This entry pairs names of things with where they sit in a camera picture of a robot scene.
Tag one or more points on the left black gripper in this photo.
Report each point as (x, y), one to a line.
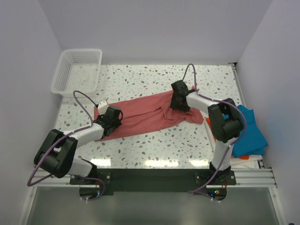
(117, 123)

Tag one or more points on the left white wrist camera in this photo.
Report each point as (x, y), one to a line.
(102, 106)

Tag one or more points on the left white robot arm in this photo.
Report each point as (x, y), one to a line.
(57, 153)

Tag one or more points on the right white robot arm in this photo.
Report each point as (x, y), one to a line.
(226, 121)

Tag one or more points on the aluminium frame rail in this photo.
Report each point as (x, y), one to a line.
(263, 178)

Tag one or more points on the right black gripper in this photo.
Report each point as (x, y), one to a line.
(174, 104)

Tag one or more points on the salmon pink t shirt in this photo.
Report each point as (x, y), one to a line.
(149, 114)

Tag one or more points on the blue folded t shirt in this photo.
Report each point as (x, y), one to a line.
(252, 142)

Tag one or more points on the white plastic laundry basket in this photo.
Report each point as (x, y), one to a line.
(77, 69)

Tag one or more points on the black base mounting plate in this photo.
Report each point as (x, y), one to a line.
(110, 181)

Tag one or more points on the orange folded t shirt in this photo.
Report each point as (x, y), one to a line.
(208, 121)

